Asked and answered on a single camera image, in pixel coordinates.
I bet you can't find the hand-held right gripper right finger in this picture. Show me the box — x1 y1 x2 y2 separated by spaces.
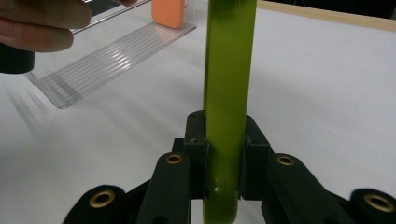
240 115 273 201

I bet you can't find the clear plastic storage container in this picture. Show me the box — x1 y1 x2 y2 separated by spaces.
23 0 198 110

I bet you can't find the white table cover sheet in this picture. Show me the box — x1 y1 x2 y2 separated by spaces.
0 0 396 224

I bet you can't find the green clown print phone case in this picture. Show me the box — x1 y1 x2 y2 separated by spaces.
202 0 258 224

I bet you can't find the orange cup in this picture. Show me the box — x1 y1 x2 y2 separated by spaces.
151 0 187 30

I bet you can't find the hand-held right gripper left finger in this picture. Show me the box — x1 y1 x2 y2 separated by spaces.
182 110 210 200

